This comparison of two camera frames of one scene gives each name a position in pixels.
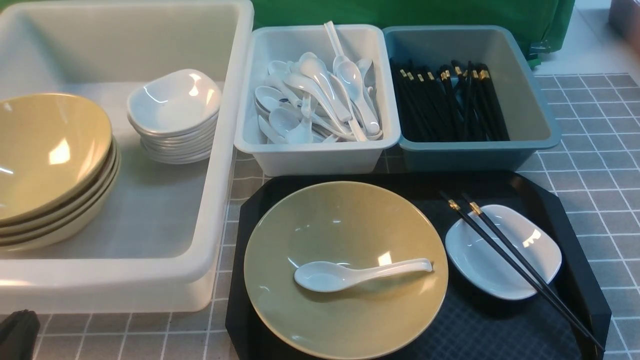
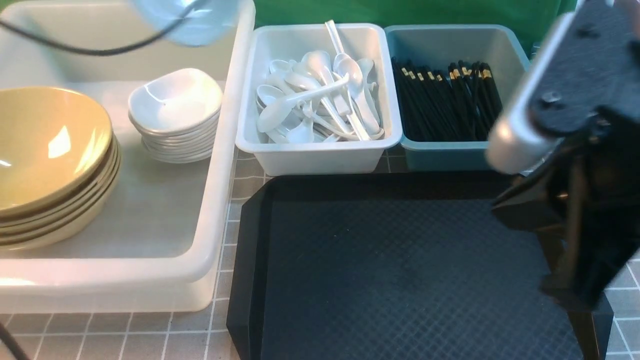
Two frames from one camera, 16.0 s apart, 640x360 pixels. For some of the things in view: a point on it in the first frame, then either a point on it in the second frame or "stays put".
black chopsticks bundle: [456, 104] stays put
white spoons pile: [318, 99] stays put
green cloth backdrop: [546, 24] stays put
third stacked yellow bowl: [61, 227] stays put
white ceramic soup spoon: [324, 276] → [272, 116]
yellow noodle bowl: [362, 226] → [53, 142]
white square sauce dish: [479, 264] → [174, 100]
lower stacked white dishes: [184, 149] stays put
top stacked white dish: [178, 103] stays put
